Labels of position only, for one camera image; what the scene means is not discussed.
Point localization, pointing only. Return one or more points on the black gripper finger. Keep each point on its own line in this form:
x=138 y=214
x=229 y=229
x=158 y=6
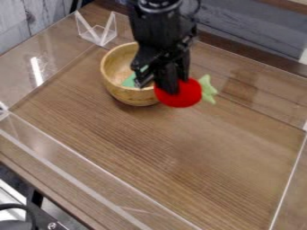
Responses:
x=184 y=66
x=166 y=78

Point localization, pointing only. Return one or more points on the red plush strawberry toy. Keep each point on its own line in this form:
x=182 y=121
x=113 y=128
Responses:
x=193 y=92

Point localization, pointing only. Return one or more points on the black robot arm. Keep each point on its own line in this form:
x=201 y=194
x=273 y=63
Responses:
x=154 y=5

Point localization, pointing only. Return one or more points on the wooden bowl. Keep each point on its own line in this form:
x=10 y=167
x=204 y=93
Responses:
x=115 y=71

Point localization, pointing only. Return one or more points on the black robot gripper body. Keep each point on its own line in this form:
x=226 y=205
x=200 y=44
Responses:
x=164 y=34

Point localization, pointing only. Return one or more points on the green rectangular block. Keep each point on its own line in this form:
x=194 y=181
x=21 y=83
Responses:
x=130 y=81

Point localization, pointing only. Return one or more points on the clear acrylic tray wall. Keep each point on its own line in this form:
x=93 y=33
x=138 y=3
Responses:
x=99 y=198

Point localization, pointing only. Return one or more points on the clear acrylic corner bracket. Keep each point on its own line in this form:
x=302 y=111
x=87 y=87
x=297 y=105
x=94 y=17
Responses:
x=99 y=35

